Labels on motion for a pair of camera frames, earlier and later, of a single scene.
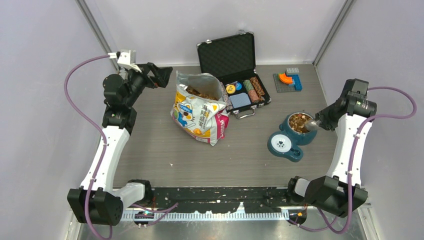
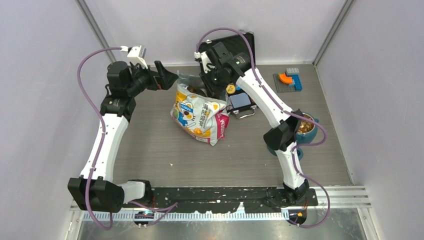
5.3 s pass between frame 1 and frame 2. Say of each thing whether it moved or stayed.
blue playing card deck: stayed
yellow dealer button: stayed
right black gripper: moved
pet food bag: stayed
